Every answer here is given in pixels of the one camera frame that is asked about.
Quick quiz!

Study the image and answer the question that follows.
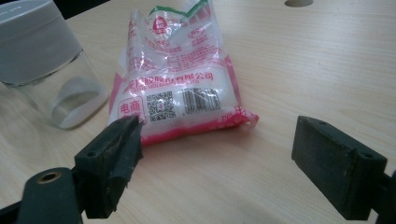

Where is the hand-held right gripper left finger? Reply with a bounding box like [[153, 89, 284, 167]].
[[74, 115, 145, 219]]

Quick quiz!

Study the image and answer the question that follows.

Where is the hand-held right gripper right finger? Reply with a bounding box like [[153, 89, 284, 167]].
[[290, 115, 389, 221]]

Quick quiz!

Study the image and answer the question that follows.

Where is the clear bag of white powder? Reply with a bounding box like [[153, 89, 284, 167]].
[[106, 0, 261, 147]]

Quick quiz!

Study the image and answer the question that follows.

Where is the clear glass jar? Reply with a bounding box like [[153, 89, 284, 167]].
[[0, 48, 110, 131]]

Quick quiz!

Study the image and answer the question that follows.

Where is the grey jar lid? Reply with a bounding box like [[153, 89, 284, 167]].
[[0, 0, 83, 88]]

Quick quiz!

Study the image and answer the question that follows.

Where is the grey round table grommet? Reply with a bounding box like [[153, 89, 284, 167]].
[[284, 0, 315, 8]]

